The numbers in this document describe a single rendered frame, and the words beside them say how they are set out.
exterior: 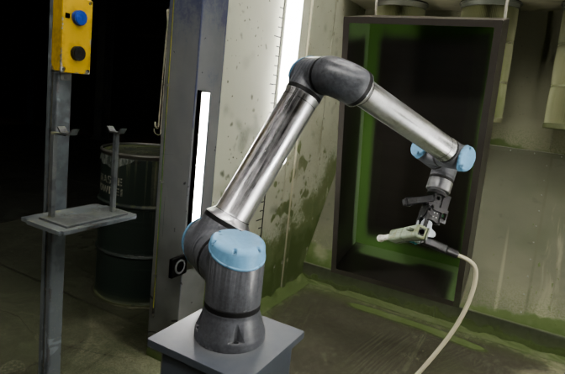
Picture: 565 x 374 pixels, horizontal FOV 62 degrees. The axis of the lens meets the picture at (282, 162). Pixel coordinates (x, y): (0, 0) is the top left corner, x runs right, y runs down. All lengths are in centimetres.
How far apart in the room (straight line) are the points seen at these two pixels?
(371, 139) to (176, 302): 122
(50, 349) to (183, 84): 117
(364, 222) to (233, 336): 148
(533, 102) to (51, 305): 293
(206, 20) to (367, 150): 103
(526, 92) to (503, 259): 109
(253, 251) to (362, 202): 142
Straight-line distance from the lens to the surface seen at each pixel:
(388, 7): 330
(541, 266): 317
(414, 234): 170
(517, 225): 325
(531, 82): 347
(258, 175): 138
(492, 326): 310
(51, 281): 201
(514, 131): 346
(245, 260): 120
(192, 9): 210
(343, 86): 135
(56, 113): 186
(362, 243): 266
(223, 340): 127
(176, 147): 212
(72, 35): 182
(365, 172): 250
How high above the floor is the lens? 130
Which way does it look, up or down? 8 degrees down
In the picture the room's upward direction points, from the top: 6 degrees clockwise
